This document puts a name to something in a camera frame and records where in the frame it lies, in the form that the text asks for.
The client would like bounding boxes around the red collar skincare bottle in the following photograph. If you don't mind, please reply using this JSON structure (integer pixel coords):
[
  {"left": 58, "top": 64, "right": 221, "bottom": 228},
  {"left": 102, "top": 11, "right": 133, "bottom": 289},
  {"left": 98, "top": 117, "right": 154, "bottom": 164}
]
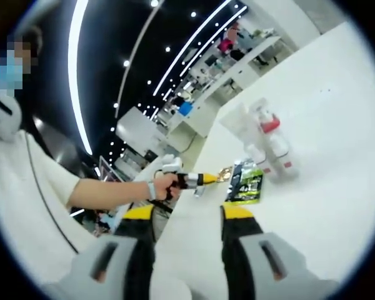
[{"left": 249, "top": 97, "right": 301, "bottom": 184}]

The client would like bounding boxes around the black device cable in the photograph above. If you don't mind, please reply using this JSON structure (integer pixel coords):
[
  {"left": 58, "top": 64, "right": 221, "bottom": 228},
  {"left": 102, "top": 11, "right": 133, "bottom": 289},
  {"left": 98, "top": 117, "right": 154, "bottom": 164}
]
[{"left": 24, "top": 136, "right": 81, "bottom": 254}]

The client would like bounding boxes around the person's head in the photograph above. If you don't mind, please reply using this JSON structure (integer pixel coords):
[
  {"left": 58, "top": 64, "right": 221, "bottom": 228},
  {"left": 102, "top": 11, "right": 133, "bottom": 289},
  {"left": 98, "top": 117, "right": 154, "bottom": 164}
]
[{"left": 17, "top": 25, "right": 44, "bottom": 68}]

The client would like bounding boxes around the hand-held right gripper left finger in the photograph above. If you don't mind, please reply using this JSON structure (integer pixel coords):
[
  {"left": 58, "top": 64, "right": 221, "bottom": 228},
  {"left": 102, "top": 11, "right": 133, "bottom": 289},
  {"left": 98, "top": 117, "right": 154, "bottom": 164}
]
[{"left": 42, "top": 206, "right": 156, "bottom": 300}]

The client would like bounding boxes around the clear cap skincare bottle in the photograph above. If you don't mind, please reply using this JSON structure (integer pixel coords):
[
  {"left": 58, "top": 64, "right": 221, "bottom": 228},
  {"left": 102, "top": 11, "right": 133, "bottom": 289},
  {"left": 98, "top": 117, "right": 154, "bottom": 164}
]
[{"left": 237, "top": 106, "right": 269, "bottom": 166}]

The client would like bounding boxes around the long white office desk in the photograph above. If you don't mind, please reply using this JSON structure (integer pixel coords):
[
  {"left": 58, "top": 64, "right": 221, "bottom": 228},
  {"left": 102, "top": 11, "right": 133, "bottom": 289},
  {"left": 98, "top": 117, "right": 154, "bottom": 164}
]
[{"left": 167, "top": 34, "right": 284, "bottom": 141}]

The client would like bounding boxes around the white chest device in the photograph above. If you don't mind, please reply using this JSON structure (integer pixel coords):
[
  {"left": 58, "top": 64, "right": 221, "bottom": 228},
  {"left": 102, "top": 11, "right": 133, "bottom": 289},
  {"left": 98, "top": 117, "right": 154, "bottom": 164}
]
[{"left": 0, "top": 90, "right": 23, "bottom": 143}]

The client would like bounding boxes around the white skincare tube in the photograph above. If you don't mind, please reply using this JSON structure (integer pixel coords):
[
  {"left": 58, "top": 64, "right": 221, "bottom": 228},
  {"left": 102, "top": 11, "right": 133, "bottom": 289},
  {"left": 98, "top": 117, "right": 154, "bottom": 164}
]
[{"left": 220, "top": 103, "right": 257, "bottom": 157}]

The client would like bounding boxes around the long ceiling light strip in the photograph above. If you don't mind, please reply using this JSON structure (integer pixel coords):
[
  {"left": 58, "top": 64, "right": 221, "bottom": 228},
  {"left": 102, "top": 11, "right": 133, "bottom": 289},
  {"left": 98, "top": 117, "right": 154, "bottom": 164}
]
[{"left": 67, "top": 0, "right": 94, "bottom": 156}]

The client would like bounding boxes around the blue storage box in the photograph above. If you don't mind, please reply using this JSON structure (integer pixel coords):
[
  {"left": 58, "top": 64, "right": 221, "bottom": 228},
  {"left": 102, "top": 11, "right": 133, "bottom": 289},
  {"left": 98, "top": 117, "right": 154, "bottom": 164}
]
[{"left": 177, "top": 101, "right": 194, "bottom": 119}]

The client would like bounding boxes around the person's left hand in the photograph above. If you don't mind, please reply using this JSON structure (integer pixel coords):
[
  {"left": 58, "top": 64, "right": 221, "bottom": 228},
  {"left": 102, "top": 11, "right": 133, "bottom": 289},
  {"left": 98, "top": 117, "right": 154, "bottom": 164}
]
[{"left": 149, "top": 173, "right": 181, "bottom": 203}]

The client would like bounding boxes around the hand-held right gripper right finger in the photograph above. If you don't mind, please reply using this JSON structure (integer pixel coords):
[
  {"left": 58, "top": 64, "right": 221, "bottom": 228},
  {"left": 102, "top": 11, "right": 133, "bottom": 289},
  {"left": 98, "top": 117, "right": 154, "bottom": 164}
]
[{"left": 220, "top": 204, "right": 340, "bottom": 300}]

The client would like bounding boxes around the small gold skincare sachet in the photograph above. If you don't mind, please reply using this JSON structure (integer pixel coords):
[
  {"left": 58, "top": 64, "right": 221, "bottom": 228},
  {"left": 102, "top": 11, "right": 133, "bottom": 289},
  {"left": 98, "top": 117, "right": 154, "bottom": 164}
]
[{"left": 216, "top": 166, "right": 236, "bottom": 184}]

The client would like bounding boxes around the green silver skincare sachet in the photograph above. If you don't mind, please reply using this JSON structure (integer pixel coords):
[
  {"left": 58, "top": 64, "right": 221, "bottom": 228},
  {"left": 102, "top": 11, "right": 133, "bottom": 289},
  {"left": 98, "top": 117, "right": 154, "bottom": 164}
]
[{"left": 226, "top": 160, "right": 266, "bottom": 206}]

